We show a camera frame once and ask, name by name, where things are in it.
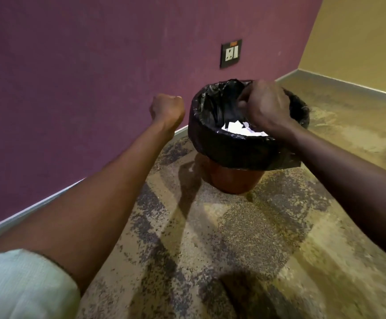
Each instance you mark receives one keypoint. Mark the person's left hand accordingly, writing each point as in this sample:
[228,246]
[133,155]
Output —
[167,107]

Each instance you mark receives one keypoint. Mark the black plastic bin liner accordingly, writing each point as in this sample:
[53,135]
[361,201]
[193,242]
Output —
[219,136]

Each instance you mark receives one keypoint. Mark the person's right fingers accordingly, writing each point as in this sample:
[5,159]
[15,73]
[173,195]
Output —
[246,99]

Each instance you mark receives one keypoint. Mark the light green shirt sleeve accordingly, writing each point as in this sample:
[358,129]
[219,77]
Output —
[23,285]

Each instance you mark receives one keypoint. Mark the brown round waste bin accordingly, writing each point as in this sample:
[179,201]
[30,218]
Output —
[234,177]

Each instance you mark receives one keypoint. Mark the person's right forearm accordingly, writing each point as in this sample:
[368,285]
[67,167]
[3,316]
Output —
[349,182]

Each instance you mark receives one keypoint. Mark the person's left fingers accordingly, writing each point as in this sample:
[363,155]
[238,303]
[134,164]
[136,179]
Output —
[174,97]

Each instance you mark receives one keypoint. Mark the person's left forearm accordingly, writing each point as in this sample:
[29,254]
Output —
[90,192]

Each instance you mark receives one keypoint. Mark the person's right hand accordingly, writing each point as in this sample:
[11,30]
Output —
[266,104]

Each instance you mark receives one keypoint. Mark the pile of white paper scraps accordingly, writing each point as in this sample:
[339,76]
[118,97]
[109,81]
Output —
[244,128]

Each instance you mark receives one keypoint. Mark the black wall power socket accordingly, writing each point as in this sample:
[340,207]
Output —
[231,53]

